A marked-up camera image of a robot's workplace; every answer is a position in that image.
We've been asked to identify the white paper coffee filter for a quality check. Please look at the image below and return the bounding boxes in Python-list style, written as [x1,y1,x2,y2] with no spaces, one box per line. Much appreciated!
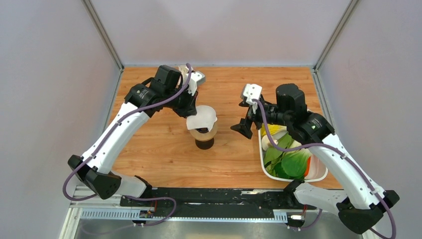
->
[186,105,217,131]

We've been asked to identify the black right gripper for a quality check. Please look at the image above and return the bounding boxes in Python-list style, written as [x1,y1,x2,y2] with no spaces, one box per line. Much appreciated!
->
[230,97,291,139]

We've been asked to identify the orange carrot toy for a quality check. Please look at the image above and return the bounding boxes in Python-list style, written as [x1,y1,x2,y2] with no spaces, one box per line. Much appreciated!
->
[304,157,311,177]

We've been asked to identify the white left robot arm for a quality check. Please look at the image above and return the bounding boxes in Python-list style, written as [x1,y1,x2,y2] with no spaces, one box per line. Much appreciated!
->
[62,64,206,206]

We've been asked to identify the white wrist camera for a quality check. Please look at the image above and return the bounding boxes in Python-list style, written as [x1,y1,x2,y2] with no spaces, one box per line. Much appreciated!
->
[187,71,206,96]
[239,84,262,107]

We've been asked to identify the white plastic basin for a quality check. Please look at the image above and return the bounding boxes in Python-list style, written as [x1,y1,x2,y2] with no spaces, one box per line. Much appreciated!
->
[258,129,328,182]

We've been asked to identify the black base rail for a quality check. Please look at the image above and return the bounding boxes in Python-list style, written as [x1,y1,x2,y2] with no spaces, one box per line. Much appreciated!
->
[120,187,304,219]

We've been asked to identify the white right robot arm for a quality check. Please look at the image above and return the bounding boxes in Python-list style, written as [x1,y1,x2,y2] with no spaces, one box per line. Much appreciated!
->
[231,83,399,238]

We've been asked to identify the green bok choy toy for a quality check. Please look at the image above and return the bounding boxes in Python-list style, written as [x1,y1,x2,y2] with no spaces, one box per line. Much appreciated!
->
[263,147,312,180]

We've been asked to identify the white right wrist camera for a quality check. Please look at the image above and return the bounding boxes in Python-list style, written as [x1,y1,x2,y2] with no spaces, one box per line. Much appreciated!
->
[239,84,262,107]

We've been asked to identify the white mushroom toy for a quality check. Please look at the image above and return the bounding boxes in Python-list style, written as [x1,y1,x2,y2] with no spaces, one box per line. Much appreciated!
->
[261,135,278,151]

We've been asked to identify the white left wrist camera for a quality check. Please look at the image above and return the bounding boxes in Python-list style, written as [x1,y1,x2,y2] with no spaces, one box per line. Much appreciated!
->
[187,71,206,96]

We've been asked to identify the brown glass carafe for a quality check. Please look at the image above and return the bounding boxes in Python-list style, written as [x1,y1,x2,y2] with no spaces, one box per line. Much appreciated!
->
[195,138,214,150]

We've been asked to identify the yellow napa cabbage toy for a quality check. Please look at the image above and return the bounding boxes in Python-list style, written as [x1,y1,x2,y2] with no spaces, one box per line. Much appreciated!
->
[260,124,287,137]

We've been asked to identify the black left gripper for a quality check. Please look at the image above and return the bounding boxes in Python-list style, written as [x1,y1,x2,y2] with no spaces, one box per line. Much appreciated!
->
[164,84,198,119]

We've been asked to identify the stack of paper coffee filters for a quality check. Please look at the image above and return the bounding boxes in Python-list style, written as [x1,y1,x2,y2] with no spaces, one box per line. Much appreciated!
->
[178,65,189,81]

